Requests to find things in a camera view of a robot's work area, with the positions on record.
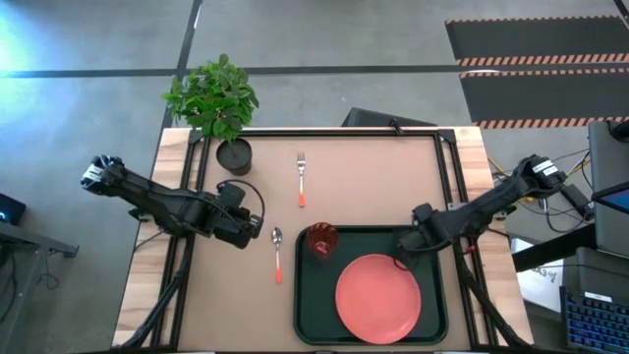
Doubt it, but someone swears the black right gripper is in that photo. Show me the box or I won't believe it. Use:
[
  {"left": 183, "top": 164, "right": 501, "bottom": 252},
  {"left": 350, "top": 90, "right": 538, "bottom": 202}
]
[{"left": 398, "top": 213, "right": 447, "bottom": 262}]

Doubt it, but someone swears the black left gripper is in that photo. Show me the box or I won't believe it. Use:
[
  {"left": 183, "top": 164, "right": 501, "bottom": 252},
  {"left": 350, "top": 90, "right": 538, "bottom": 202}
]
[{"left": 202, "top": 202, "right": 264, "bottom": 250}]

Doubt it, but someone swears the steel spoon orange handle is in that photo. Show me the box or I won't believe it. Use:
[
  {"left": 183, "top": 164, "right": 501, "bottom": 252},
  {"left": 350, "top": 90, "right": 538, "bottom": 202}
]
[{"left": 270, "top": 226, "right": 285, "bottom": 285}]

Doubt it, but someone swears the orange round plate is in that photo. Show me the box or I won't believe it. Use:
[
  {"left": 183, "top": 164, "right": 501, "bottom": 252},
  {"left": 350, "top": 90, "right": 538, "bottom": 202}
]
[{"left": 334, "top": 253, "right": 423, "bottom": 346}]

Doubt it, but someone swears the red faceted plastic cup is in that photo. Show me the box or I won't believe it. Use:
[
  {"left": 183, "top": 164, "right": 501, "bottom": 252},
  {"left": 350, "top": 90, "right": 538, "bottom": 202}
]
[{"left": 305, "top": 221, "right": 340, "bottom": 262}]

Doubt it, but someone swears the steel fork orange handle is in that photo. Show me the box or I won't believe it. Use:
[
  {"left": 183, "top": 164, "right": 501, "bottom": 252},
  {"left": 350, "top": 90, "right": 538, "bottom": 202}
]
[{"left": 296, "top": 150, "right": 308, "bottom": 208}]

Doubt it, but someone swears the dark green plastic tray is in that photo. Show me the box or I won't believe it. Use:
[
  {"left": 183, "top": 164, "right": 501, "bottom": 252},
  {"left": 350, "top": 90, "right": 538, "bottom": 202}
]
[{"left": 293, "top": 224, "right": 450, "bottom": 347}]

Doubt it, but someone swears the tan table mat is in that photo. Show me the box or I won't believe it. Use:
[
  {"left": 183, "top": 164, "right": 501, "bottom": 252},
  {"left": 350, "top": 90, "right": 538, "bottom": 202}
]
[{"left": 177, "top": 134, "right": 474, "bottom": 352}]

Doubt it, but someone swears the black box behind table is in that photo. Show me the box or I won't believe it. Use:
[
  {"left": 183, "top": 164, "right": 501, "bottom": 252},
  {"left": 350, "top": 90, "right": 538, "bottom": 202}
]
[{"left": 340, "top": 107, "right": 438, "bottom": 129}]

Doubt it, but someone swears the green plant in black pot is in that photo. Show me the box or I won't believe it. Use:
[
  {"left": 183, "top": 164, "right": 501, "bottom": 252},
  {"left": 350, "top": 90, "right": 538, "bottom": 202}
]
[{"left": 161, "top": 52, "right": 260, "bottom": 177}]

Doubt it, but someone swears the white paper sheet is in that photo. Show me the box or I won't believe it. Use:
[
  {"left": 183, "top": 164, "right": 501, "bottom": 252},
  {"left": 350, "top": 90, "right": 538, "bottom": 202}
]
[{"left": 515, "top": 262, "right": 567, "bottom": 315}]

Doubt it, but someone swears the black floor mat striped edge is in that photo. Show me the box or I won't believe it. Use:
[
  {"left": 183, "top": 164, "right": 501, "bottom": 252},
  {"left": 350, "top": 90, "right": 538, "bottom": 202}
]
[
  {"left": 443, "top": 15, "right": 629, "bottom": 68},
  {"left": 458, "top": 68, "right": 629, "bottom": 131}
]

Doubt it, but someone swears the blue backlit keyboard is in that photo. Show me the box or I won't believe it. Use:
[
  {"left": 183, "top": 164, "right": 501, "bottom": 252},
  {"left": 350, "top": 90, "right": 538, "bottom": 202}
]
[{"left": 559, "top": 285, "right": 629, "bottom": 354}]

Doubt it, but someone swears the blue lit tablet screen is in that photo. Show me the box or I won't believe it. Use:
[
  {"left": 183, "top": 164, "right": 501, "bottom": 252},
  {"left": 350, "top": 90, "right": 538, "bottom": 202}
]
[{"left": 591, "top": 181, "right": 629, "bottom": 215}]

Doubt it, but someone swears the grey computer case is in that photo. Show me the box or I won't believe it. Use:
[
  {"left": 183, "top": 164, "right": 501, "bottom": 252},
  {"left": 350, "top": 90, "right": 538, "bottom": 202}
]
[{"left": 586, "top": 119, "right": 629, "bottom": 261}]

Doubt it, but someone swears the dark side desk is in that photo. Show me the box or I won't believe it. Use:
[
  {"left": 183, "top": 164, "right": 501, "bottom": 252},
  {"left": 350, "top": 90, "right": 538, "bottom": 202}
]
[{"left": 0, "top": 219, "right": 81, "bottom": 354}]

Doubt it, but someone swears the small black device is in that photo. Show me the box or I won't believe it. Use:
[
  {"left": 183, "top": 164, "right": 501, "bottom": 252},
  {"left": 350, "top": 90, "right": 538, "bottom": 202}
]
[{"left": 0, "top": 192, "right": 28, "bottom": 227}]

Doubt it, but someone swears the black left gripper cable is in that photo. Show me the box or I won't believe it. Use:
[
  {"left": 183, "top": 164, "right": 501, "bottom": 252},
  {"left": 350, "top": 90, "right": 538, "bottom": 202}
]
[{"left": 215, "top": 178, "right": 267, "bottom": 233}]

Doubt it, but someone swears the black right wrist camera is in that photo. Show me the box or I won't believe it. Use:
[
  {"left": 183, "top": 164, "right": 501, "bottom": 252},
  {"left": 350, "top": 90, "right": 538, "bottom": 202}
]
[{"left": 411, "top": 203, "right": 436, "bottom": 228}]

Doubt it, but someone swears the black aluminium table frame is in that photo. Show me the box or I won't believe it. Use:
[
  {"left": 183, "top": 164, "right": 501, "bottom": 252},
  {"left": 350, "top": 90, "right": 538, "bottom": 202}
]
[{"left": 114, "top": 126, "right": 533, "bottom": 354}]

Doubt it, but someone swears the yellow cable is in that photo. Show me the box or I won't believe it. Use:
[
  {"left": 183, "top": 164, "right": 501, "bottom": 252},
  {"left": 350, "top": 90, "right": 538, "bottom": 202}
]
[{"left": 486, "top": 155, "right": 538, "bottom": 206}]

